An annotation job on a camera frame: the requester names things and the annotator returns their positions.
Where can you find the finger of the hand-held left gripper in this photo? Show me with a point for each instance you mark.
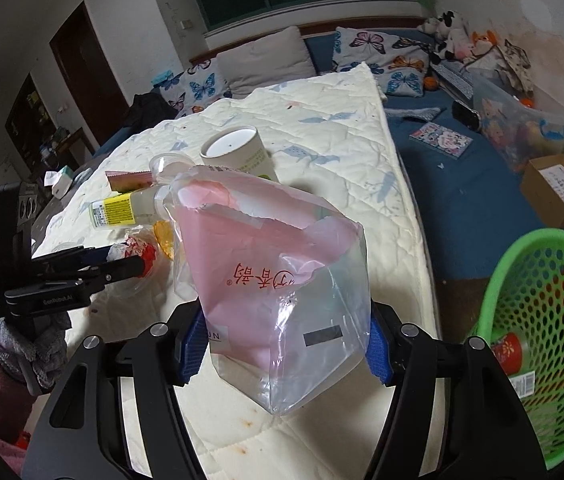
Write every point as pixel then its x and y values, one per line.
pixel 99 254
pixel 122 267

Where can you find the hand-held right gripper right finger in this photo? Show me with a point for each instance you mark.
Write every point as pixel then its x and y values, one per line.
pixel 379 355

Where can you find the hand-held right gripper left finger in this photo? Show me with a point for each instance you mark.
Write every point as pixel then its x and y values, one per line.
pixel 191 352

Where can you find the clear wrapper red print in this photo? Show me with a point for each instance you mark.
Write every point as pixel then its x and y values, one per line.
pixel 134 247

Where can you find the pink snack packet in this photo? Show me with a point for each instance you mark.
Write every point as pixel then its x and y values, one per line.
pixel 129 182

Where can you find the clear plastic bag pink inside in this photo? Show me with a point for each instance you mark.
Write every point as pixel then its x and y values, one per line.
pixel 262 285

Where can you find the green plastic basket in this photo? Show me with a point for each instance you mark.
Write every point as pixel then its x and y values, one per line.
pixel 511 270

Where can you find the person's left hand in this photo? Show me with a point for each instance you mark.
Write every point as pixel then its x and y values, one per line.
pixel 29 342

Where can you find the clear bottle yellow label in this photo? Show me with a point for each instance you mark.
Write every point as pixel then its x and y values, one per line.
pixel 117 210

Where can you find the orange translucent wrapper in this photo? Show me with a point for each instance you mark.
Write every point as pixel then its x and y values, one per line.
pixel 164 240

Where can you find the small white box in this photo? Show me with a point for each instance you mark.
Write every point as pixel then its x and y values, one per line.
pixel 64 182

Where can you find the clear plastic cup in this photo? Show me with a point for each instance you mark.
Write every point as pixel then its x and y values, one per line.
pixel 167 167

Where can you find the dark shelf cabinet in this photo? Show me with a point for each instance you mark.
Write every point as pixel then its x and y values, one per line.
pixel 27 115

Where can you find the red paper cup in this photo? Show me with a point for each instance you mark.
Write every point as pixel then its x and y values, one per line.
pixel 509 355

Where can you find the black clothing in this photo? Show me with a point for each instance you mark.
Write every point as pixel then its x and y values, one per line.
pixel 149 110

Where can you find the white cylinder canister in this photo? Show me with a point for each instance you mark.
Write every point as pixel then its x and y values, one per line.
pixel 242 152

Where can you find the blue bed sheet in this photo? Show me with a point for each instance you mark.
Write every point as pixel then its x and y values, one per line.
pixel 461 200

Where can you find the brown door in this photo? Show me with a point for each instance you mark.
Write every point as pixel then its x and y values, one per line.
pixel 87 70

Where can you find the white quilted blanket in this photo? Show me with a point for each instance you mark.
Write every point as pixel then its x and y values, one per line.
pixel 341 170

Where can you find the small butterfly print pillow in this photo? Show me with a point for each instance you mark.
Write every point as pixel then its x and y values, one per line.
pixel 197 87

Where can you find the colourful picture book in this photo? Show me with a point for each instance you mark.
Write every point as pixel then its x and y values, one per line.
pixel 440 140

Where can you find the cardboard box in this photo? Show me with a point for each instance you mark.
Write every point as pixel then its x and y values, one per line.
pixel 554 190

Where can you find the grey patterned cloth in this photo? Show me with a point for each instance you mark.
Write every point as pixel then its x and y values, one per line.
pixel 414 111

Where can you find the beige pillow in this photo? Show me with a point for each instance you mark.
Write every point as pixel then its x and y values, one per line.
pixel 267 60

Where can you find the black case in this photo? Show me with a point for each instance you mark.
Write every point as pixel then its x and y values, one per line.
pixel 466 116

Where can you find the wooden headboard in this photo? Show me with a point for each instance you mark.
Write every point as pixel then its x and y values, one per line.
pixel 242 42

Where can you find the clear storage box with toys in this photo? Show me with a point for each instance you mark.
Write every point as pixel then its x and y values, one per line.
pixel 516 125

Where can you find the orange ball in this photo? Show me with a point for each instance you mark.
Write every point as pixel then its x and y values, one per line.
pixel 429 83

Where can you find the grey keyboard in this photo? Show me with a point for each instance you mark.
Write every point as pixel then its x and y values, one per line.
pixel 454 80

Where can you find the large butterfly print pillow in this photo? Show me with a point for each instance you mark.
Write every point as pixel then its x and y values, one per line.
pixel 381 55

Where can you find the patterned beige cloth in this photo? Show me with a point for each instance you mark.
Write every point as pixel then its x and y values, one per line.
pixel 514 62

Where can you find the cow plush toy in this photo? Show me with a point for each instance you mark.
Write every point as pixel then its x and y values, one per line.
pixel 444 30

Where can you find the orange fox plush toy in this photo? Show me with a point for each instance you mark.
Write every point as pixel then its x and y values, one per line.
pixel 484 40

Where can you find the wall switch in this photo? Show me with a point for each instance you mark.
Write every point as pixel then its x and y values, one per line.
pixel 188 25

